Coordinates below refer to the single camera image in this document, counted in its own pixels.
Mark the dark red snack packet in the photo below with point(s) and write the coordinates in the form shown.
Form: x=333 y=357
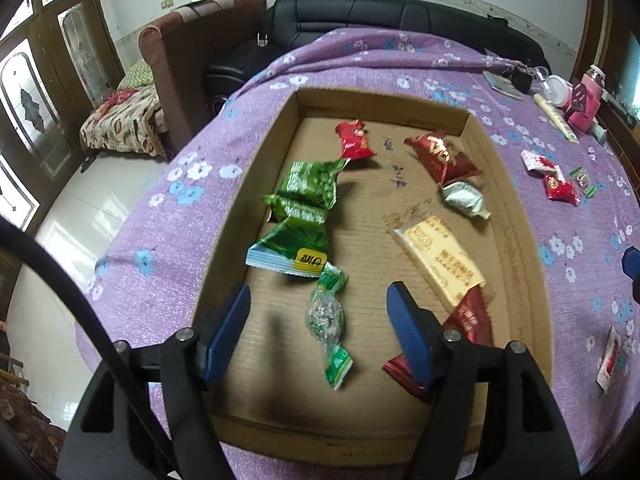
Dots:
x=470 y=322
x=442 y=157

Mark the brown armchair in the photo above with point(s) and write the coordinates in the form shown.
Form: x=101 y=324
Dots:
x=200 y=60

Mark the wooden cabinet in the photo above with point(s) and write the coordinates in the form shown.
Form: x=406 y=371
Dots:
x=625 y=130

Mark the white cup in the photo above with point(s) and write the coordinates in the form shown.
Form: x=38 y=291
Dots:
x=557 y=90

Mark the wooden door with glass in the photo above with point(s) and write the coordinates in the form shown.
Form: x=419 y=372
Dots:
x=50 y=110

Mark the bright red snack packet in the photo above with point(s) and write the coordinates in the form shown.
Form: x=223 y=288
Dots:
x=354 y=142

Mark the small green candy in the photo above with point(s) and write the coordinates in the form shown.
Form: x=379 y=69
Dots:
x=580 y=176

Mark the red packet with white print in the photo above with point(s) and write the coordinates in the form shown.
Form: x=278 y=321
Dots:
x=560 y=190

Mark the dark patterned cloth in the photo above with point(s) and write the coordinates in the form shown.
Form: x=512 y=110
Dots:
x=25 y=425

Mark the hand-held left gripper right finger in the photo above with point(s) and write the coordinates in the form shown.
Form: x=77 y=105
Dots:
x=407 y=330

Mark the silver green snack packet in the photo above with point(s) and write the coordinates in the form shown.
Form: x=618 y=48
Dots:
x=465 y=200

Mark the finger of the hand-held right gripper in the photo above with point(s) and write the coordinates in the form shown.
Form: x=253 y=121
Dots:
x=631 y=262

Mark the shallow cardboard box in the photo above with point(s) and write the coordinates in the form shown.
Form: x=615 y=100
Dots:
x=370 y=240

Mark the pink bottle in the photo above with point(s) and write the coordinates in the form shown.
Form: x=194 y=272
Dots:
x=587 y=105

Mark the yellow snack packet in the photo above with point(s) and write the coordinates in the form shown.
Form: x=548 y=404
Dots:
x=440 y=260

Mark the purple floral tablecloth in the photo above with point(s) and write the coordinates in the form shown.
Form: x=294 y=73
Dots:
x=200 y=210

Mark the plain green snack packet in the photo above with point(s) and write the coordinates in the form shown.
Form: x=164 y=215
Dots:
x=307 y=185

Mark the red and white sachet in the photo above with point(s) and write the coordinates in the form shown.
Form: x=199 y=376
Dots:
x=607 y=360

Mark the white and red snack packet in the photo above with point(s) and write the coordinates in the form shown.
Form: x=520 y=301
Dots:
x=537 y=161

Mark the black leather sofa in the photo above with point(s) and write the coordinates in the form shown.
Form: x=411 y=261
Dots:
x=400 y=20

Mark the television screen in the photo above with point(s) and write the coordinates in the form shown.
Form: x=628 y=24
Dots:
x=632 y=70

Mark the small black object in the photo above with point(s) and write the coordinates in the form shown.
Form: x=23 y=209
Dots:
x=522 y=80

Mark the long yellow packet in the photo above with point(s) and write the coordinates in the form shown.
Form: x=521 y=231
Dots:
x=555 y=117

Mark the floral blanket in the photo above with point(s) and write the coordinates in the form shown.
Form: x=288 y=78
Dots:
x=120 y=120

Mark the green twist candy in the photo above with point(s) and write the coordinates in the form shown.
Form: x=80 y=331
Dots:
x=327 y=320

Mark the green booklet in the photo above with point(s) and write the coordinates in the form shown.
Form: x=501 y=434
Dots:
x=502 y=85

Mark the green packet with yellow label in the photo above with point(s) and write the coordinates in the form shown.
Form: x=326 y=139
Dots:
x=285 y=247

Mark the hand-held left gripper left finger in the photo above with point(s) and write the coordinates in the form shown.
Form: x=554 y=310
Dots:
x=227 y=335

